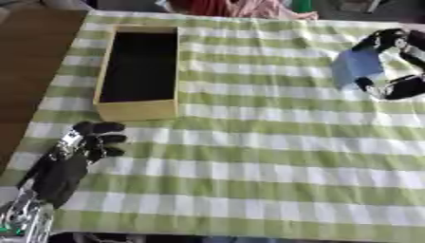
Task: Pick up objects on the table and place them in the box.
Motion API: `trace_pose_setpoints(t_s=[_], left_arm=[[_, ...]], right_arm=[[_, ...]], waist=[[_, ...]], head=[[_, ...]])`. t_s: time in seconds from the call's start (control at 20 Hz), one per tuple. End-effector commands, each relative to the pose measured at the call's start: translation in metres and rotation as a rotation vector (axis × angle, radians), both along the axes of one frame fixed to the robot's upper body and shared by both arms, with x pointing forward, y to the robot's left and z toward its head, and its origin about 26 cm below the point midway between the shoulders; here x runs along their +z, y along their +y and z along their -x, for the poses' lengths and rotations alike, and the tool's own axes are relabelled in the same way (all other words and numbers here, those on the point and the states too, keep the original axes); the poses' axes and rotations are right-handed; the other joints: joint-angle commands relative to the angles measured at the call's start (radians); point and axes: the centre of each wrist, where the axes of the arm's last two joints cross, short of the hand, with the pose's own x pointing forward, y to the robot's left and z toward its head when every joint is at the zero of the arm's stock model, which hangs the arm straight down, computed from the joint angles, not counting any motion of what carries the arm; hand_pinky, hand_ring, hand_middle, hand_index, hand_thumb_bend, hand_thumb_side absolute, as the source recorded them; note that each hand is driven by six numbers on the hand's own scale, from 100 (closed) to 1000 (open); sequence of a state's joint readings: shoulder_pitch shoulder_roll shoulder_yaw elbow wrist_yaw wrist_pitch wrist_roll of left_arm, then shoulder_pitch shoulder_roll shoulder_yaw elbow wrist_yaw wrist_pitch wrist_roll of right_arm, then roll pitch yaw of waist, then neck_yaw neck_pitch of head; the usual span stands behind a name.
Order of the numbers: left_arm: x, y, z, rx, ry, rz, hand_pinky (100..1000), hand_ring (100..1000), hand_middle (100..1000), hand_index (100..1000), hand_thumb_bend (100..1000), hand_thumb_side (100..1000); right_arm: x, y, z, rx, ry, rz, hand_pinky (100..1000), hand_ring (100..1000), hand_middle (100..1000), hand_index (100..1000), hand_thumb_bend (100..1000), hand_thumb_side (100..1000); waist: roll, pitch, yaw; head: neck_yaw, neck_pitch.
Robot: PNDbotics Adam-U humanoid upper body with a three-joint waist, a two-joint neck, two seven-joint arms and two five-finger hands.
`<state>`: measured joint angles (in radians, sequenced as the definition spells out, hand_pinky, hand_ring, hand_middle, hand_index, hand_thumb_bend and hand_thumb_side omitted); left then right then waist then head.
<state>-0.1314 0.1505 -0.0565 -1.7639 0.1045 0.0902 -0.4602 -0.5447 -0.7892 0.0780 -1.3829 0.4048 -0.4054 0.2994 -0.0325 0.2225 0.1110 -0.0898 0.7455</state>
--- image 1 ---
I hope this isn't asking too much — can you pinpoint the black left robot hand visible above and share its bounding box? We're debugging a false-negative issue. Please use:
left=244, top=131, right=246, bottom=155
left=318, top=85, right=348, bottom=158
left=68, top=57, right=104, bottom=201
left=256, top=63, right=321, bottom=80
left=14, top=121, right=130, bottom=210

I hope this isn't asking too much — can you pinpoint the blue cube block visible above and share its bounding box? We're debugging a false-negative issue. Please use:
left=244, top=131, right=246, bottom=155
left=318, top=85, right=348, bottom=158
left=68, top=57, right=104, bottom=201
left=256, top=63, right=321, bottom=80
left=330, top=47, right=387, bottom=89

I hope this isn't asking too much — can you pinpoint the person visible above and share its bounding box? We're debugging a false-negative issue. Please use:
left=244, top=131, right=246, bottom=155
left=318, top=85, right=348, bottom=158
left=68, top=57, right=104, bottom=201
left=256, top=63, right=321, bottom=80
left=156, top=0, right=321, bottom=21

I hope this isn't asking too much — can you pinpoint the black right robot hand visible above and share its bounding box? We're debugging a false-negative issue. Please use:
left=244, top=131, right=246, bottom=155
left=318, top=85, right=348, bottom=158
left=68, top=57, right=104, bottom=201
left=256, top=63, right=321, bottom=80
left=350, top=28, right=425, bottom=101

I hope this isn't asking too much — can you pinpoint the tan cardboard box black inside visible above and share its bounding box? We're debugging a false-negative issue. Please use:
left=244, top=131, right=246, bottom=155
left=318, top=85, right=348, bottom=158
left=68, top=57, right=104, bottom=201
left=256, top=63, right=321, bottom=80
left=91, top=24, right=181, bottom=122

